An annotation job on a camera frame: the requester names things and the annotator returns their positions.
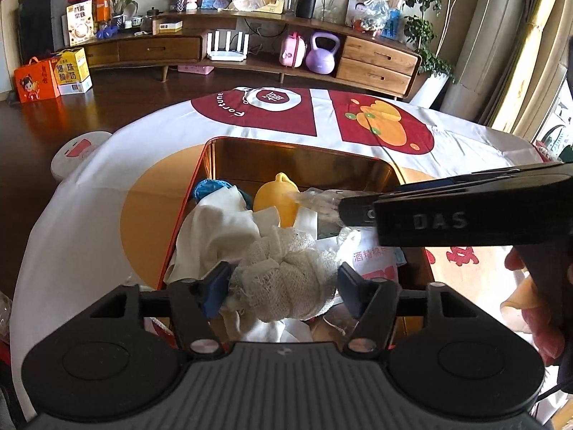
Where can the yellow curtain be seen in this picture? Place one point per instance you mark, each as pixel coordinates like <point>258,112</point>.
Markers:
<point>537,53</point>

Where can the tall orange box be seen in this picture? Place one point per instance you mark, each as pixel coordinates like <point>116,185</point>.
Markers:
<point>103,4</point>

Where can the clear plastic bag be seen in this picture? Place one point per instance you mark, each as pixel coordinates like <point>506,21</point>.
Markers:
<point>318,200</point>

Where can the white red alcohol pad packet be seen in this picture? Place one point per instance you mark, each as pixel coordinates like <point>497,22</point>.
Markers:
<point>376,264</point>

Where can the purple kettlebell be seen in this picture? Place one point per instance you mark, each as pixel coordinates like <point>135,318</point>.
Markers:
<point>322,56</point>

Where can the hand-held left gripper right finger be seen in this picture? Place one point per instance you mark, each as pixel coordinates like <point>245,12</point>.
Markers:
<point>351,291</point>

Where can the blue box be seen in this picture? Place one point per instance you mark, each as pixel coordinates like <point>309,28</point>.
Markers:
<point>392,24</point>

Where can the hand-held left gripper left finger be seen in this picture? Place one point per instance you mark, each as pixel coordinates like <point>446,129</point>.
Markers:
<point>215,287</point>

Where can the yellow carton box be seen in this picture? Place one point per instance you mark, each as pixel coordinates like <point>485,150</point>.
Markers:
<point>74,71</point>

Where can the white gauze roll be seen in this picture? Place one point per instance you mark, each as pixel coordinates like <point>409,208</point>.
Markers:
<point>282,273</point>

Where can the black cabinet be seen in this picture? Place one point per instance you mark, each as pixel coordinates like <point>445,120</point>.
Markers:
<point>44,22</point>

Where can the orange gift box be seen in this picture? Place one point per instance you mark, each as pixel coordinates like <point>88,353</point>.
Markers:
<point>36,83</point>

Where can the white planter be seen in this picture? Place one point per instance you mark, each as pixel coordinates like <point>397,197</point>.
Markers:
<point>429,89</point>

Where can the standing air conditioner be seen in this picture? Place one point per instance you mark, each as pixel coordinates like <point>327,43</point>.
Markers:
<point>488,45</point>

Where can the wooden television cabinet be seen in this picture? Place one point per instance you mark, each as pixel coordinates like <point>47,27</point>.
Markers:
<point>376,60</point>

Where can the plastic bag of toys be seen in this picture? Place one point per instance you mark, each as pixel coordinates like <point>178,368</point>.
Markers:
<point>374,15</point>

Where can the red tin box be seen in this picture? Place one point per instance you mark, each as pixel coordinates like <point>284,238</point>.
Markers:
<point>291,161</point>

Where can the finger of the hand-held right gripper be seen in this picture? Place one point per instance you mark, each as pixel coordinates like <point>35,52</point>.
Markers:
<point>429,182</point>
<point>356,210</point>

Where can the white orange cereal box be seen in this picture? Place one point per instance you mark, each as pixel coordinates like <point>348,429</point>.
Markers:
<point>79,24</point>

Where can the white router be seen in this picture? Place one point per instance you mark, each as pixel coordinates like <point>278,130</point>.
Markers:
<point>226,51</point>

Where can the pink toy case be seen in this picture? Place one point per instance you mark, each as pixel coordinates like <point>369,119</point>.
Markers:
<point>292,51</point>

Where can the small white yellow box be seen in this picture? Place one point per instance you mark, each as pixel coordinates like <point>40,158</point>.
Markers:
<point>168,27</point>

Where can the thin-leaved potted plant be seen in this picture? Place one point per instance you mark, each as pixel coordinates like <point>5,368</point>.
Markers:
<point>120,4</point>

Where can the printed white red tablecloth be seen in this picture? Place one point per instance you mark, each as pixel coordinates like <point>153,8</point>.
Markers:
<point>134,165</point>

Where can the blue cloth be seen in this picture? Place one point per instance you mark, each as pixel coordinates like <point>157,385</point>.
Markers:
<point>210,188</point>

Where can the tall potted tree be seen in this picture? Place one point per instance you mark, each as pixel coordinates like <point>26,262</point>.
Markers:
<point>423,18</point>

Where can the photo frame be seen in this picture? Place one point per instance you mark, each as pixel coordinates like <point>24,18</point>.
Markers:
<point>357,11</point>

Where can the blue toy dumbbell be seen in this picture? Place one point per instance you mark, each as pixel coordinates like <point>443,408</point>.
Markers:
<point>106,32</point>

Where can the black cylinder speaker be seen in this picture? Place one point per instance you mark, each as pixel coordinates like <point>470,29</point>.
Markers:
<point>307,4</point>

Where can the pink tissue box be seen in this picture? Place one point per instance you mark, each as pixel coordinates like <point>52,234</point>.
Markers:
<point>196,70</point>

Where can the yellow soft toy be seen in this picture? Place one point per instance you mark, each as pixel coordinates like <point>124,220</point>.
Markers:
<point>275,201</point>

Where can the person's right hand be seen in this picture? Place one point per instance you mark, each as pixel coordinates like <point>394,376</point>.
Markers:
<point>519,300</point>

